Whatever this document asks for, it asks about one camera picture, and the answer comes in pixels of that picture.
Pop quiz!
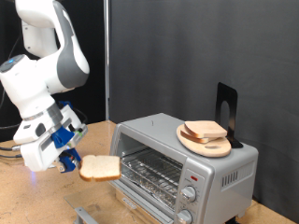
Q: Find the vertical metal pole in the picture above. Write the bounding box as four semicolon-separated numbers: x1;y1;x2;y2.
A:
103;0;111;121

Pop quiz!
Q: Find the pale wooden toast slice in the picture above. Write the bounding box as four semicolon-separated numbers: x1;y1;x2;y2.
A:
184;120;228;139

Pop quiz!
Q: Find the brown-edged wooden toast slice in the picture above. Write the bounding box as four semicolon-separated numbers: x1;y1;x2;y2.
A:
179;130;219;144

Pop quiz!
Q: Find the silver toaster oven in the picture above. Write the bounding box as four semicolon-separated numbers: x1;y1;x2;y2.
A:
107;112;260;224

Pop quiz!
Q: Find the oval wooden cutting board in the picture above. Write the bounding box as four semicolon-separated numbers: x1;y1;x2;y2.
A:
176;124;233;158

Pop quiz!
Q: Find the wooden crate under oven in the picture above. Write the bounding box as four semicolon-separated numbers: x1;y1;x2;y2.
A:
114;188;157;224

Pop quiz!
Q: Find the spatula with blue grip block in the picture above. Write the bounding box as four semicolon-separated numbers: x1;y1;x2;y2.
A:
58;148;83;174

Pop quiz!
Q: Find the white bread slice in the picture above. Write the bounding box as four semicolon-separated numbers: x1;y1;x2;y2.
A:
78;154;122;183

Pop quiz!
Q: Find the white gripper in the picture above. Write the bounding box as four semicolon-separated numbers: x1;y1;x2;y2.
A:
19;105;89;174

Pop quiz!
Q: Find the wire oven rack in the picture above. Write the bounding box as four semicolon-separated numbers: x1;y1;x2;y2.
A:
120;147;184;208

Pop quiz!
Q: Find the black base cable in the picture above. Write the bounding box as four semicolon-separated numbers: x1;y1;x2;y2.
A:
0;153;22;160

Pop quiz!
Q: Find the black backdrop curtain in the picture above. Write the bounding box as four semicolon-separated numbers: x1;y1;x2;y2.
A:
0;0;107;143

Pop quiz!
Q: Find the dark grey backdrop panel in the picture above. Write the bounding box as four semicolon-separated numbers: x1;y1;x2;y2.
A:
109;0;299;223

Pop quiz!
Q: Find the base cable with silver connector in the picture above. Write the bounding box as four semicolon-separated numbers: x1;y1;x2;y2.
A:
0;145;21;153

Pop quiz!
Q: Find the silver oven knob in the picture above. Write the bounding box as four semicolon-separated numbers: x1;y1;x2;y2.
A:
176;208;194;224
180;186;198;203

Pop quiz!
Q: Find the black metal bookend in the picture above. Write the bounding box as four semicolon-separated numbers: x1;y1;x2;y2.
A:
215;81;245;149

